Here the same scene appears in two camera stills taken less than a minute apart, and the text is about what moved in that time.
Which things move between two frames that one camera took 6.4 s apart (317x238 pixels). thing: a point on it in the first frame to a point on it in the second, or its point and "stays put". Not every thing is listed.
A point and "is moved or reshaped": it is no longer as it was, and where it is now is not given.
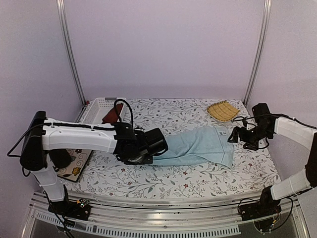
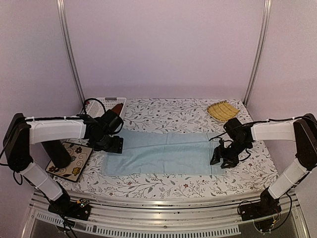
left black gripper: (148, 160) to (117, 147)
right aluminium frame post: (258, 56) stays put
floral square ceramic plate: (79, 159) stays put
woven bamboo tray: (222, 111) stays put
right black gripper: (236, 132) to (218, 153)
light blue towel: (208, 144) is moved or reshaped
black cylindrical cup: (60, 157) stays put
